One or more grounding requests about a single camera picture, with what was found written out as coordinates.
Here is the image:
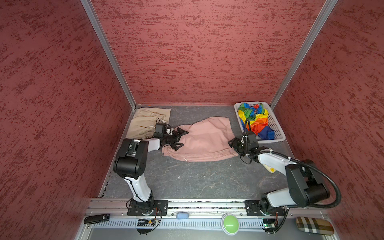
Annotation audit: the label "aluminium corner post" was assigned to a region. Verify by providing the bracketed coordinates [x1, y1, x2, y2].
[270, 0, 338, 109]
[81, 0, 137, 110]

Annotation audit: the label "small blue oval object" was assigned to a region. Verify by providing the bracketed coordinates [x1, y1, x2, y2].
[176, 212, 189, 220]

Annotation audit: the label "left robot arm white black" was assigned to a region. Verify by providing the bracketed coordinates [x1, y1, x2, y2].
[113, 125, 189, 216]

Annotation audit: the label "white plastic laundry basket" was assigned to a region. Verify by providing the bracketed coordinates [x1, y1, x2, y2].
[234, 102, 286, 144]

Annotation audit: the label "beige shorts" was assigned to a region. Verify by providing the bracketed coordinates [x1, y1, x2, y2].
[126, 108, 171, 140]

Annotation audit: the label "left circuit board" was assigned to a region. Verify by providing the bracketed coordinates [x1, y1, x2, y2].
[136, 219, 158, 235]

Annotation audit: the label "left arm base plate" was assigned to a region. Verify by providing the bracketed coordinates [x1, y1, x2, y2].
[127, 200, 169, 217]

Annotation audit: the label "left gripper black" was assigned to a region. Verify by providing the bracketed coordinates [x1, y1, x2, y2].
[163, 127, 189, 150]

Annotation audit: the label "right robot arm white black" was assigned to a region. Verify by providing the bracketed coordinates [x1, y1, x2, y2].
[228, 134, 331, 213]

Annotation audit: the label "pink shorts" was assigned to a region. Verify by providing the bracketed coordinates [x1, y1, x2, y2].
[162, 117, 238, 162]

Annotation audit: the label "black flat remote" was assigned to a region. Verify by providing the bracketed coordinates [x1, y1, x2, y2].
[84, 214, 111, 225]

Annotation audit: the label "colourful shorts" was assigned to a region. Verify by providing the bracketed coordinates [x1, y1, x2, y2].
[238, 103, 275, 141]

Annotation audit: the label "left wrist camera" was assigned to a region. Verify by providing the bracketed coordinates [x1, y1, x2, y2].
[154, 122, 172, 139]

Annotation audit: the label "right circuit board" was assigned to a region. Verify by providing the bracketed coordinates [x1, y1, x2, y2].
[262, 219, 279, 234]

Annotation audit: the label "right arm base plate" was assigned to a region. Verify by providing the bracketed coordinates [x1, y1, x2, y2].
[244, 199, 286, 217]

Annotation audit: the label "aluminium corner post right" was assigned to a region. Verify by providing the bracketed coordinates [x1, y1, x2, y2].
[270, 0, 338, 109]

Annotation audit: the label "aluminium front rail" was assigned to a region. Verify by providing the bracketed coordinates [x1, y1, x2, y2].
[85, 197, 329, 220]

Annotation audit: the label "plaid glasses case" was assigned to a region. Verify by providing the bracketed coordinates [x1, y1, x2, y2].
[296, 217, 335, 236]

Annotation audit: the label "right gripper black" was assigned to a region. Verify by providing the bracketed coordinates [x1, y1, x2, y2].
[227, 137, 250, 156]

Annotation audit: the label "cream calculator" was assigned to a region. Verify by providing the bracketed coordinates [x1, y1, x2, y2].
[267, 166, 276, 173]

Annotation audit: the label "green round button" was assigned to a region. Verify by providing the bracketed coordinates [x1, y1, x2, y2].
[221, 213, 240, 236]

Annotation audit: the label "circuit board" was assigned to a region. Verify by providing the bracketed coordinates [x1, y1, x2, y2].
[136, 219, 158, 235]
[262, 219, 279, 234]

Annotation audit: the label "thick black cable conduit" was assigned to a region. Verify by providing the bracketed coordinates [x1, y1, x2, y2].
[243, 118, 342, 210]

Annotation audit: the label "aluminium corner post left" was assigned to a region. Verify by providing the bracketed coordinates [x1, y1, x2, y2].
[81, 0, 137, 110]

